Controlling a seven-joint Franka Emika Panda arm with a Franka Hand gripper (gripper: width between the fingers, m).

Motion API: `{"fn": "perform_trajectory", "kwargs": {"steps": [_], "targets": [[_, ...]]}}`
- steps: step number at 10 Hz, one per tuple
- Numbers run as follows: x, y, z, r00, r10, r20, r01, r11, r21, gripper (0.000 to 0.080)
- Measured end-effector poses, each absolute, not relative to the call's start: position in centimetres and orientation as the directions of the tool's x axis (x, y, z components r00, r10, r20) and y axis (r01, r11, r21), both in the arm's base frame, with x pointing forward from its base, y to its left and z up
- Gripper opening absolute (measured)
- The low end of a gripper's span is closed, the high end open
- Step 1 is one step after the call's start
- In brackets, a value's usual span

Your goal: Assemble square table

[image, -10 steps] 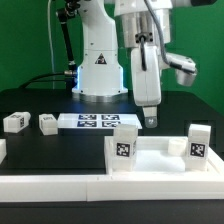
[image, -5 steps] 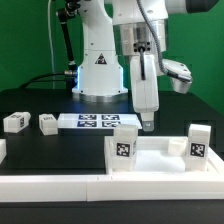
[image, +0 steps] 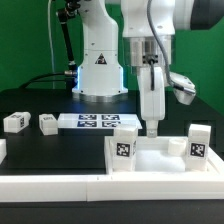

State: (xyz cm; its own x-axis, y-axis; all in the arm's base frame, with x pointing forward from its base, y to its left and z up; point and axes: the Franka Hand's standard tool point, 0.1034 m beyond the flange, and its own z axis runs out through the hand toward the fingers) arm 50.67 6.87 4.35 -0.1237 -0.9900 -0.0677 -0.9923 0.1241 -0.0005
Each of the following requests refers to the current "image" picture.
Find white front fence bar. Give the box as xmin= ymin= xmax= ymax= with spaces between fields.
xmin=0 ymin=174 xmax=224 ymax=202

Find white hanging cable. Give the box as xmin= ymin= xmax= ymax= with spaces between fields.
xmin=46 ymin=0 xmax=57 ymax=90

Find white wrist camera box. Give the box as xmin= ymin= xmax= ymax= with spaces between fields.
xmin=171 ymin=73 xmax=196 ymax=105

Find black camera stand pole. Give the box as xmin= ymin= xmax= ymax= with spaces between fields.
xmin=56 ymin=0 xmax=80 ymax=91

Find white plate with fiducial tags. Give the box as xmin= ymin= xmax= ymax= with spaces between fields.
xmin=58 ymin=113 xmax=142 ymax=129

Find black cables behind base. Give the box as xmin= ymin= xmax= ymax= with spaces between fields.
xmin=19 ymin=72 xmax=75 ymax=90

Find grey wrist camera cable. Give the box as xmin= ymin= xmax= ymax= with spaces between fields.
xmin=146 ymin=0 xmax=196 ymax=92

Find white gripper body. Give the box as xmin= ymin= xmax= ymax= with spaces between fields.
xmin=138 ymin=67 xmax=165 ymax=121

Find white square table top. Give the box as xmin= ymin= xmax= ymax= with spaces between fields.
xmin=104 ymin=135 xmax=224 ymax=177

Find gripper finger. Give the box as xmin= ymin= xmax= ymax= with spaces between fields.
xmin=146 ymin=120 xmax=158 ymax=138

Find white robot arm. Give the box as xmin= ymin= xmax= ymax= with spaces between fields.
xmin=75 ymin=0 xmax=224 ymax=137

